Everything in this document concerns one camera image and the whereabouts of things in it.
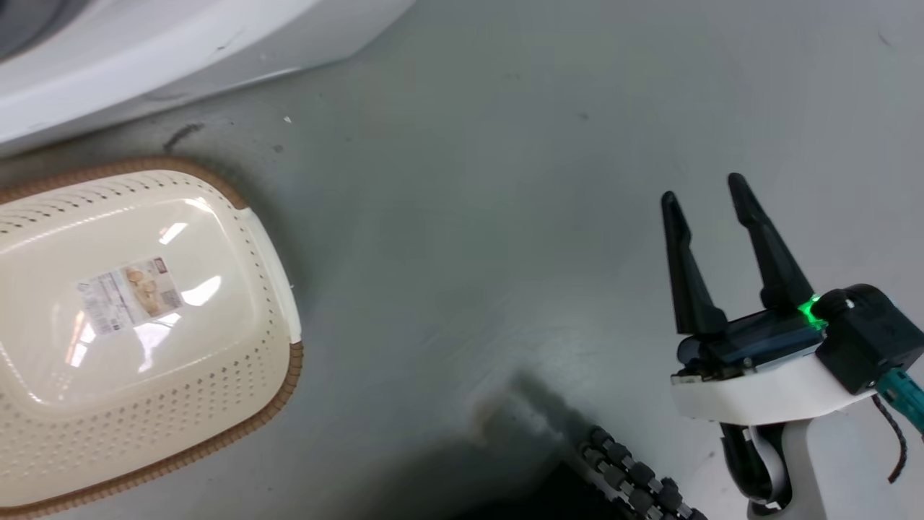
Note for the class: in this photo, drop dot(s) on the white washing machine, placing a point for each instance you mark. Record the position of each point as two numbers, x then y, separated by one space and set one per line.
108 65

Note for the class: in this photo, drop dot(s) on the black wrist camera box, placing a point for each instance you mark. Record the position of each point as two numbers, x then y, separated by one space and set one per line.
866 339

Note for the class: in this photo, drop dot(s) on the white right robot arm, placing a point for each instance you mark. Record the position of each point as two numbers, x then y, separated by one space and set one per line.
808 469

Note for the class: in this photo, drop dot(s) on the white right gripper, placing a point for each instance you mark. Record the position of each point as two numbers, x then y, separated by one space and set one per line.
758 393

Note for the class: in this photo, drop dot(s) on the cream laundry basket brown rim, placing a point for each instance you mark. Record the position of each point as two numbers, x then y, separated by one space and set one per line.
216 404

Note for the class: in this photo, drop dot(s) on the paper label sticker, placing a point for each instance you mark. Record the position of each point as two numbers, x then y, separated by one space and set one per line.
130 295

